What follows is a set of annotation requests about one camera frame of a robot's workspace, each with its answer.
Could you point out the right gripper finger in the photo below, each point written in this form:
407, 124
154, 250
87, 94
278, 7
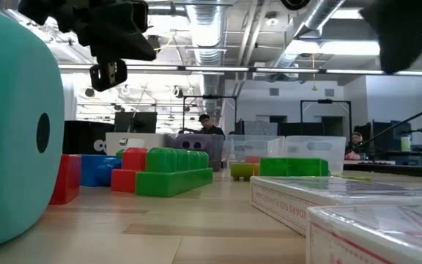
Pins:
409, 29
295, 3

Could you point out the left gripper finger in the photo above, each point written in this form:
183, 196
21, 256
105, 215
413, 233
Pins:
123, 40
108, 77

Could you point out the blue studded toy block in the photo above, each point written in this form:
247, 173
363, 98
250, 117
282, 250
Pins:
93, 170

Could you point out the small red toy block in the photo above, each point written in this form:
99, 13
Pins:
126, 181

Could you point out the large red toy block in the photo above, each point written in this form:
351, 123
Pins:
66, 179

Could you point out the long green toy block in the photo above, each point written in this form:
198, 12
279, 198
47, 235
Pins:
170, 183

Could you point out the teal plush dice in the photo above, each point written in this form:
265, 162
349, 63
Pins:
9, 165

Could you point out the small red studded brick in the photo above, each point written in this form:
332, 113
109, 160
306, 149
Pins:
252, 159

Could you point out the yellow-green bowl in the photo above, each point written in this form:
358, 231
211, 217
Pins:
242, 169

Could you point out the wide green toy block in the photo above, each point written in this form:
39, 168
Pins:
291, 168

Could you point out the orange studded plate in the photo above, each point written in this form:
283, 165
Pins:
256, 169

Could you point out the black monitor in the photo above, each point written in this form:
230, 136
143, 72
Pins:
145, 122

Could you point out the black bucket with face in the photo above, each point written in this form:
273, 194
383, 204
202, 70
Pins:
83, 137

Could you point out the white plastic bin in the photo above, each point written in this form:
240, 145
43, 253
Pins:
152, 141

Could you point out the yellow hanging pendant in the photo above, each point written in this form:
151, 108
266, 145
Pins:
314, 88

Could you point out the dark desk monitor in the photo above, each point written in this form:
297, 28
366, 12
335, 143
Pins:
379, 135

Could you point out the person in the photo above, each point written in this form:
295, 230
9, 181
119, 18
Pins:
209, 128
355, 141

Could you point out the yellow-green bottle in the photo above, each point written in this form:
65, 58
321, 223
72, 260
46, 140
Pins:
405, 144

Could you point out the smoky grey plastic bin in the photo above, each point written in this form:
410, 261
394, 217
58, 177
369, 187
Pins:
214, 157

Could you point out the clear plastic bin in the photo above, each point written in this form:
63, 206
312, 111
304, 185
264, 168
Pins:
335, 154
236, 146

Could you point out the lime green studded plate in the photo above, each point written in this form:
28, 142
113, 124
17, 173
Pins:
354, 178

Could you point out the pink-backed playing card deck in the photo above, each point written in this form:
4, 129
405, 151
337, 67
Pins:
288, 205

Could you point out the red-backed playing card deck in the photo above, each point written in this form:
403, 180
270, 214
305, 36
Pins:
361, 242

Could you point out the silver slanted air duct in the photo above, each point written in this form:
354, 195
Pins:
321, 14

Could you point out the silver round air duct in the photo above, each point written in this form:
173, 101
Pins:
207, 29

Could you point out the black aluminium table frame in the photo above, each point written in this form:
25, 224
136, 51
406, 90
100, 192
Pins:
398, 170

